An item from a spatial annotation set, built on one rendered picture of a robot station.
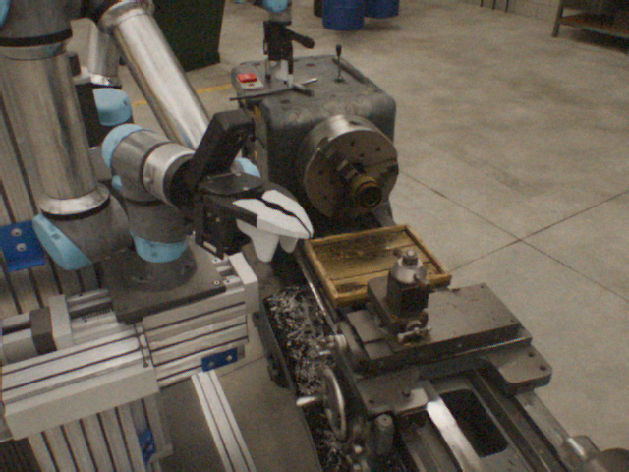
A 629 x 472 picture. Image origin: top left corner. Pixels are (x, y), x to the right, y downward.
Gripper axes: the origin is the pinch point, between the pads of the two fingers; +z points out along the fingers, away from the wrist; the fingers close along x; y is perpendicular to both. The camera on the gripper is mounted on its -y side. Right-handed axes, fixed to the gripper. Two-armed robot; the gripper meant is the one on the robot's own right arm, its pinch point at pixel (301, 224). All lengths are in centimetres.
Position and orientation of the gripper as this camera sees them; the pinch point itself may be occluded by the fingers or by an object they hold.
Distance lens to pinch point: 59.2
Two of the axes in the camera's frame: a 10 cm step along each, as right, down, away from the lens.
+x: -6.8, 2.8, -6.8
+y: -0.9, 8.9, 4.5
